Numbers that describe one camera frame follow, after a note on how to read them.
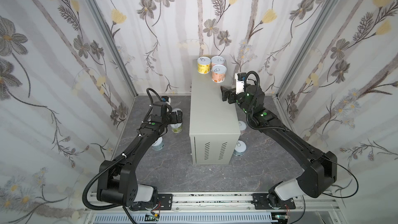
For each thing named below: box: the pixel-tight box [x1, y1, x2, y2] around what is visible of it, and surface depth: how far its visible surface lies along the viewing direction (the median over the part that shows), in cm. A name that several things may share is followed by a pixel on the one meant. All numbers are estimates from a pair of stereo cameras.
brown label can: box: [211, 64, 227, 83], surface depth 79 cm
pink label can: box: [210, 56, 225, 68], surface depth 84 cm
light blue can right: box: [233, 140, 247, 157], surface depth 90 cm
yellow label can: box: [196, 56, 211, 75], surface depth 84 cm
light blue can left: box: [151, 136, 165, 151], surface depth 91 cm
